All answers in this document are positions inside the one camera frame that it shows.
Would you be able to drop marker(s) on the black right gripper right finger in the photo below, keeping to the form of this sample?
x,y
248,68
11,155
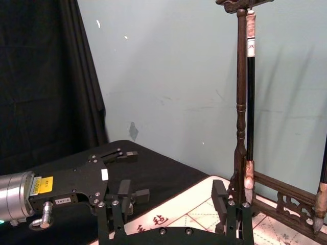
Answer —
x,y
219,201

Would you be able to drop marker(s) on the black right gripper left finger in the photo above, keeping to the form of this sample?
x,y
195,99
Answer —
x,y
125,196

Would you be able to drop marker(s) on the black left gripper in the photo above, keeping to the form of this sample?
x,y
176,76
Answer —
x,y
81,178

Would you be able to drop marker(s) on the black table cloth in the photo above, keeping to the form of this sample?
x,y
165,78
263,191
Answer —
x,y
163,173

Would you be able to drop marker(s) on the white felt mat red grid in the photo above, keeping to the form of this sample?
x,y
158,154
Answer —
x,y
194,214

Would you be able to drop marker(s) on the dark wooden brush rack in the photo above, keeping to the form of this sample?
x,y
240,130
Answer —
x,y
240,89

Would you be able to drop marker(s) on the black curtain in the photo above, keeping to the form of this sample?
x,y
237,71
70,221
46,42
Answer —
x,y
43,81

